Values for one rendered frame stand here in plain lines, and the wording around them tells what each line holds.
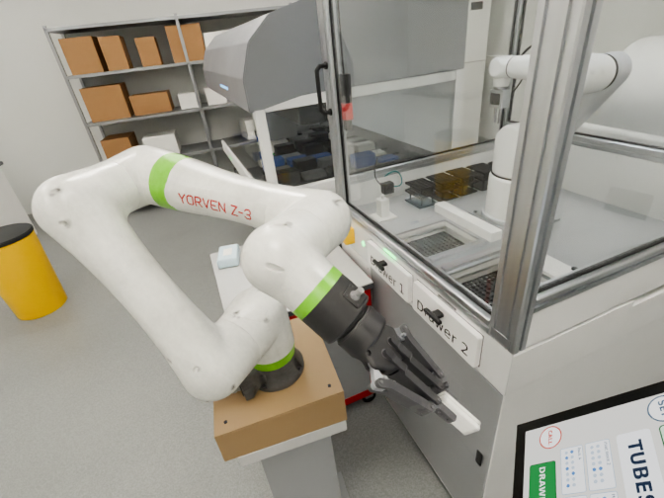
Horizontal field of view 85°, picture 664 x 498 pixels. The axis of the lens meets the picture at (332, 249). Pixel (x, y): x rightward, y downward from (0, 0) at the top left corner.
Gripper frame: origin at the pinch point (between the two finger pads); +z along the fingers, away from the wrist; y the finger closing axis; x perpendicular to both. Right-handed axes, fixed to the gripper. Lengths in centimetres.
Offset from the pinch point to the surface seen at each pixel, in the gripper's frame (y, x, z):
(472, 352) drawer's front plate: 38.3, 19.6, 15.3
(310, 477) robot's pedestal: 9, 73, 10
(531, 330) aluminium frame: 36.5, 2.3, 16.2
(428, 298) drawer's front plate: 51, 26, 1
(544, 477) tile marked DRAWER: 2.3, 0.1, 17.6
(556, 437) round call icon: 8.8, -2.1, 17.6
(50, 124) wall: 210, 313, -377
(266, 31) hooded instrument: 113, 21, -113
